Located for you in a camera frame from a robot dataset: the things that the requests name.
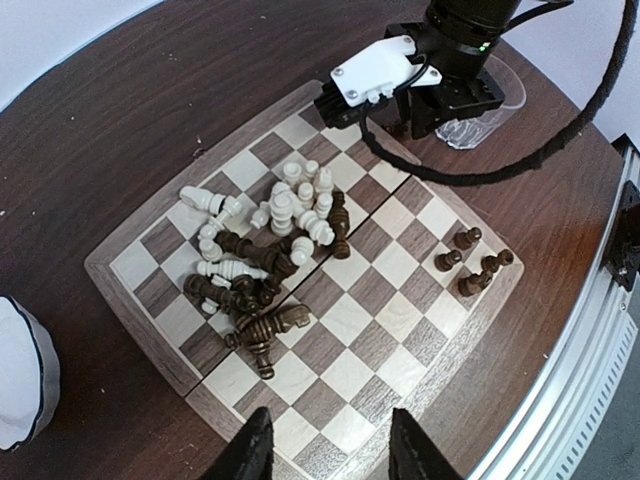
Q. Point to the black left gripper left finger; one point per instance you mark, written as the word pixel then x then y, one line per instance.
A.
pixel 250 454

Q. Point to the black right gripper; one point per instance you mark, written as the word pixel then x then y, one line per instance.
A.
pixel 459 49

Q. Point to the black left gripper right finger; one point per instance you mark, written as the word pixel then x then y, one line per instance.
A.
pixel 412 454

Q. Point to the dark pawn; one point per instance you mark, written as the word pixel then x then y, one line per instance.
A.
pixel 493 263
pixel 445 262
pixel 464 240

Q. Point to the dark chess knight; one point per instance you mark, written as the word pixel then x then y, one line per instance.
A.
pixel 474 284

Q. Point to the dark chess bishop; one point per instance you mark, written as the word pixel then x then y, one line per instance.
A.
pixel 262 356

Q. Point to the wooden chess board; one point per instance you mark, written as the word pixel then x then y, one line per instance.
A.
pixel 387 330

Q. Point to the white chess queen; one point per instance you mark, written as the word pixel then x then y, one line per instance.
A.
pixel 224 272

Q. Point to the clear plastic cup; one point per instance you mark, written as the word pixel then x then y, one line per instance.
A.
pixel 468 134

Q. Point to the white round bowl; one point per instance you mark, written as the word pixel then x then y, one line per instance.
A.
pixel 30 376

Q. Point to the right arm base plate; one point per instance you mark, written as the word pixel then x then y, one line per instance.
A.
pixel 621 253

